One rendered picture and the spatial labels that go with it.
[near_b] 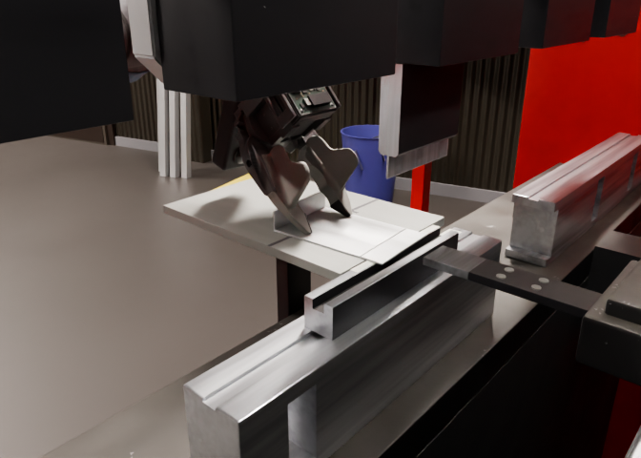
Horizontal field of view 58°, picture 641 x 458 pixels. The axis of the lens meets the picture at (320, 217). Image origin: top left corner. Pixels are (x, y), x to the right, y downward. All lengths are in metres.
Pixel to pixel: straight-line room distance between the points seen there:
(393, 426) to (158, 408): 0.21
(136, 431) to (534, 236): 0.57
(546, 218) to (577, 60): 0.58
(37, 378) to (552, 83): 1.84
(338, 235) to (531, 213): 0.36
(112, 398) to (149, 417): 1.51
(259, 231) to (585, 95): 0.92
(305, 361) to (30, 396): 1.79
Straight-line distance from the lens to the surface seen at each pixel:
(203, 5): 0.31
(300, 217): 0.57
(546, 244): 0.85
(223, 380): 0.43
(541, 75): 1.38
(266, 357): 0.45
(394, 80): 0.47
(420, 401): 0.57
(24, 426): 2.07
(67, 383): 2.19
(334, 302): 0.46
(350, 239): 0.56
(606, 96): 1.35
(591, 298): 0.50
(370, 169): 3.41
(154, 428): 0.55
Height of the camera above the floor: 1.23
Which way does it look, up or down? 21 degrees down
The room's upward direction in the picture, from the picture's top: straight up
